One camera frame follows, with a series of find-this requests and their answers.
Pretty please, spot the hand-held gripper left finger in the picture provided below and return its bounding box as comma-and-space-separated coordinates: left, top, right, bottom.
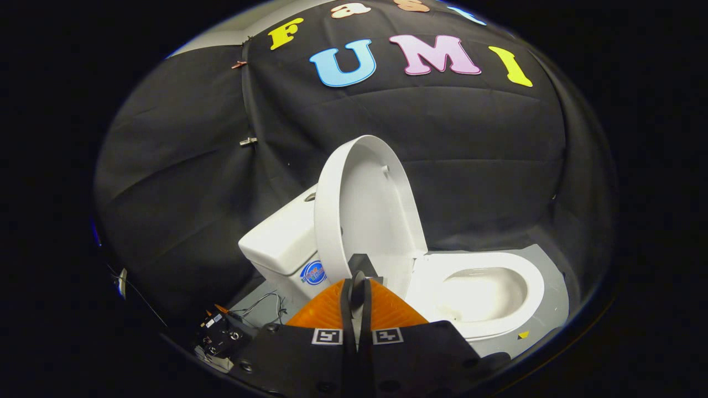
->
230, 254, 363, 397

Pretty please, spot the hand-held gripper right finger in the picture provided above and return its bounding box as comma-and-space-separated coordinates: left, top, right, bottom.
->
358, 254, 513, 397

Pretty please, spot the white toilet lid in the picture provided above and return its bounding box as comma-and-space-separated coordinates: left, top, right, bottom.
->
314, 135, 430, 299

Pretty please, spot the white ceramic toilet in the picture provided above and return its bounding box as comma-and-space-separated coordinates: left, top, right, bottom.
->
238, 185, 546, 341

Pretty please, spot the black electronic device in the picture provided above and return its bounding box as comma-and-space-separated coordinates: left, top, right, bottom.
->
193, 303, 258, 370

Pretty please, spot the black backdrop cloth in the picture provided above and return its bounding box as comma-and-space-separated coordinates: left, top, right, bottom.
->
94, 0, 615, 327

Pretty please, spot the thin grey wire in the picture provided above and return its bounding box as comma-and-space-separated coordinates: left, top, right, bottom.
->
231, 291, 289, 328

